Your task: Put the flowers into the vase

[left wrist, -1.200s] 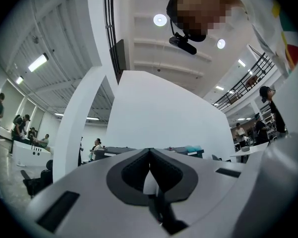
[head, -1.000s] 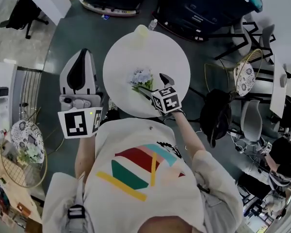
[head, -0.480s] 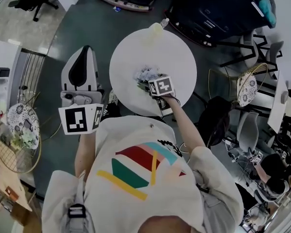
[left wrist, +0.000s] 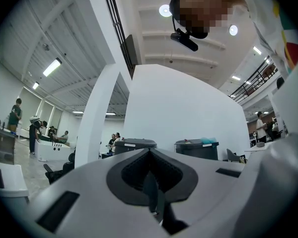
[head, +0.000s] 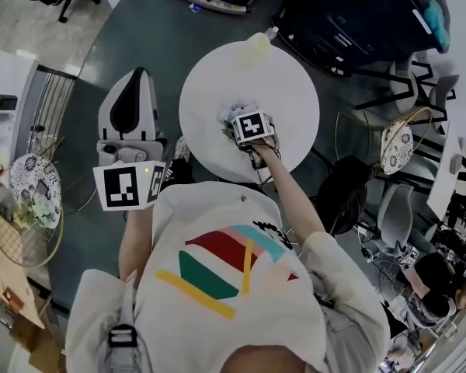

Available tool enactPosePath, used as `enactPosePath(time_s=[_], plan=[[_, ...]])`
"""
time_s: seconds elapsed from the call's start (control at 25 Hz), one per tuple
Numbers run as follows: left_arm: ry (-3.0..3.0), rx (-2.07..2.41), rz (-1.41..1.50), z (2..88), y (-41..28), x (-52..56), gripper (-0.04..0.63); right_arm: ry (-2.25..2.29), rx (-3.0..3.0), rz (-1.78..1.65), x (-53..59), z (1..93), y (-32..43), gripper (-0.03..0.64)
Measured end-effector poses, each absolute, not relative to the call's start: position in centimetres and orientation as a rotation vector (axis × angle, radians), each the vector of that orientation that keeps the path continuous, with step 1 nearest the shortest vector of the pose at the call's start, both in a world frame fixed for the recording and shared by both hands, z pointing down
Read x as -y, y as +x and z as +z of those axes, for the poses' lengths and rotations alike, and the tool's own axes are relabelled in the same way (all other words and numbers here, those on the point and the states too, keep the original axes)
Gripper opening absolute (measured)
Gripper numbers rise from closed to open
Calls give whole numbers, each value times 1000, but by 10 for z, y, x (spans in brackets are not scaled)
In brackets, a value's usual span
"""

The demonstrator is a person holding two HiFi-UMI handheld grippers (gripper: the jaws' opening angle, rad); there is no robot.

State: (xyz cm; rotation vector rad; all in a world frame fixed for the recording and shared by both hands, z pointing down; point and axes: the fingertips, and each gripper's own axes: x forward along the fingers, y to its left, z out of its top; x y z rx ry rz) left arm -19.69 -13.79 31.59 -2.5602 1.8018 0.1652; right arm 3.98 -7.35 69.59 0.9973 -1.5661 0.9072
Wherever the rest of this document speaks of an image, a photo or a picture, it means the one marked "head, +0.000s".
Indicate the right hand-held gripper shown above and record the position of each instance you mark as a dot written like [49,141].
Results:
[252,126]

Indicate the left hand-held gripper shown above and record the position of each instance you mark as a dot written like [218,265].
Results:
[120,185]

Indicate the pale blue flowers bunch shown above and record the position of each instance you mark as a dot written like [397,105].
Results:
[233,111]

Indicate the white vase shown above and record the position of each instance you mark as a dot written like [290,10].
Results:
[252,51]

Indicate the person's right forearm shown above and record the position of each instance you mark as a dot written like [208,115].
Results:
[291,192]

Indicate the person's left forearm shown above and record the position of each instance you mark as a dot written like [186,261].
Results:
[136,243]

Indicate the white round table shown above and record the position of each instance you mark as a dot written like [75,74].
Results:
[287,91]

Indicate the person's left white shoe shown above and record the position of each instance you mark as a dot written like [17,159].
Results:
[182,149]

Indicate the person's black trousers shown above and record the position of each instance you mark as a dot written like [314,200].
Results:
[178,171]

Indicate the small dark phone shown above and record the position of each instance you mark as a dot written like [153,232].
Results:
[42,189]

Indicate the floral round seat cushion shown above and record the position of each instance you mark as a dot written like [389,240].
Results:
[397,150]
[25,169]

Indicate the black jacket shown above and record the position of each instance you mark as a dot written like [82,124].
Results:
[345,196]

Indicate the small black device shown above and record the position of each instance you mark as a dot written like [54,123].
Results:
[7,102]

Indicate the white flower bunch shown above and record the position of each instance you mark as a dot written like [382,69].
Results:
[40,214]

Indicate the white counter cabinet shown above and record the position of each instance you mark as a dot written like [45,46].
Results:
[11,76]

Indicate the grey office chair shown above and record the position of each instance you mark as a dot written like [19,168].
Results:
[396,212]
[435,91]

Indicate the light wooden desk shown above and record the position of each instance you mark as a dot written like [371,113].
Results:
[15,286]

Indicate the white desk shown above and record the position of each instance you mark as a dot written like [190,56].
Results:
[448,177]

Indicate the person's white printed shirt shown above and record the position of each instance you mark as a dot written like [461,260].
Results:
[202,325]

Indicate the teal cloth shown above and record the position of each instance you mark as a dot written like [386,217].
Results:
[439,23]

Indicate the brown cardboard boxes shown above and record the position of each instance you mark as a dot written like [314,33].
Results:
[39,336]

